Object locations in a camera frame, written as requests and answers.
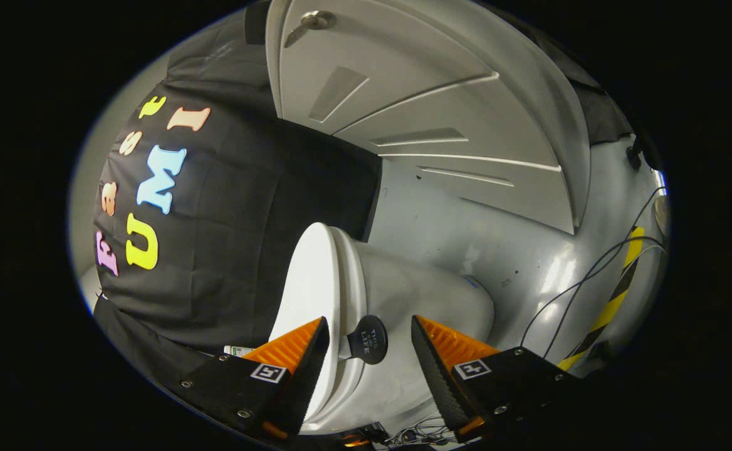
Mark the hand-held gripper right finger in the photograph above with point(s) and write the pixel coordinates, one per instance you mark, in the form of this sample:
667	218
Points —
438	382

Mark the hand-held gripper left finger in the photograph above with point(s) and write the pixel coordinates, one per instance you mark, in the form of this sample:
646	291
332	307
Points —
306	382

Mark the white toilet lid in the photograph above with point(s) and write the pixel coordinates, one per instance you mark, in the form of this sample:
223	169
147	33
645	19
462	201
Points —
306	294

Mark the white toilet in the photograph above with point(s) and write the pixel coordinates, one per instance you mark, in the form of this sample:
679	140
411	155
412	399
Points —
422	294

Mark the white toilet seat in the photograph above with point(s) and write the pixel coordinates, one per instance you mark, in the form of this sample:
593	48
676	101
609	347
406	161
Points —
350	282

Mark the black backdrop cloth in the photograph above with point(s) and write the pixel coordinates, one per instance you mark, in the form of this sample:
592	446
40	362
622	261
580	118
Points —
228	250

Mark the yellow black striped floor tape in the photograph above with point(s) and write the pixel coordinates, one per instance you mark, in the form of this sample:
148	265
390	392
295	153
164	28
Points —
616	294

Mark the white drawer cabinet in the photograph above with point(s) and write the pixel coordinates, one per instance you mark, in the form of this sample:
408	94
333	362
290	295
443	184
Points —
441	119

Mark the small black floor object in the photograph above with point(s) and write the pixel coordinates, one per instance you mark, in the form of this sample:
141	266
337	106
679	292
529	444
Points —
634	155

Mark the metal cabinet lock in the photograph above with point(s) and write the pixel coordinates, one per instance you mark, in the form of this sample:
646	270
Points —
311	22

